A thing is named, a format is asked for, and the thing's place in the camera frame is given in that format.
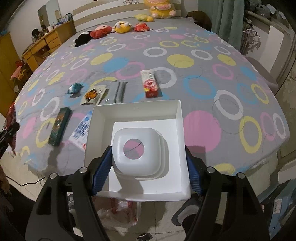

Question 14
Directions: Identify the blue white medicine box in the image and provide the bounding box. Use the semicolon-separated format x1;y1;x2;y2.
69;111;92;152

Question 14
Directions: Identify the dark green long box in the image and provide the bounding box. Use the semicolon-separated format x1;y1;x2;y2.
48;107;72;147

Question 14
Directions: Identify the white square plastic tray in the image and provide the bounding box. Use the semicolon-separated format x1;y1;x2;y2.
84;100;191;202

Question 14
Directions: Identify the orange print snack packet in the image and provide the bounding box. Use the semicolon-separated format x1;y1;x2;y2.
80;85;107;105

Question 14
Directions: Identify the teal wrapper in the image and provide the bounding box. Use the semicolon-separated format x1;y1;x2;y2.
66;83;84;94

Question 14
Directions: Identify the grey foil pouch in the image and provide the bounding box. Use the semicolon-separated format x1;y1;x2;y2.
105;81;127;104

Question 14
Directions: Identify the red white medicine box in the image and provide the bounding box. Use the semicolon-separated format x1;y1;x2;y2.
140;70;159;98

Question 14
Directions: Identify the white red plastic trash bag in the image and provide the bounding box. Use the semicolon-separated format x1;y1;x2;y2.
92;196;142;228

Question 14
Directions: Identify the grey slipper right foot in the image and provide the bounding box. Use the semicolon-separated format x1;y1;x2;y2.
171;199;199;226

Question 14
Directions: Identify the bed with circle-pattern sheet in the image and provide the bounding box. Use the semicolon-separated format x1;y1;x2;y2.
9;17;291;179

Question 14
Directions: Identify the wooden desk with drawers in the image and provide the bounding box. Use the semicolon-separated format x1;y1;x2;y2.
22;20;76;72

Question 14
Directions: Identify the black white plush toy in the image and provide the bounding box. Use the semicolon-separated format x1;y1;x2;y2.
73;31;93;48

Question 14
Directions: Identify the teal green curtain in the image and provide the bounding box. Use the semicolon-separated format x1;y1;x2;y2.
198;0;244;50

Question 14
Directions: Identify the yellow bee plush toy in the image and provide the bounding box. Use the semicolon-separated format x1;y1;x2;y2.
111;21;133;34

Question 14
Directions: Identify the small red plush toy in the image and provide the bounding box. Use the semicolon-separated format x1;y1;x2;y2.
133;22;151;32

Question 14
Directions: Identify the yellow green plush toy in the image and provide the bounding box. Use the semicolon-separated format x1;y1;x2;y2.
134;14;154;22

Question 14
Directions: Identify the large yellow pig plush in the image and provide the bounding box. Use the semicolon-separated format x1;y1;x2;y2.
144;0;177;19

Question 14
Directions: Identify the black power cable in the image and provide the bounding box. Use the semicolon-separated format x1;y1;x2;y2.
5;174;47;187

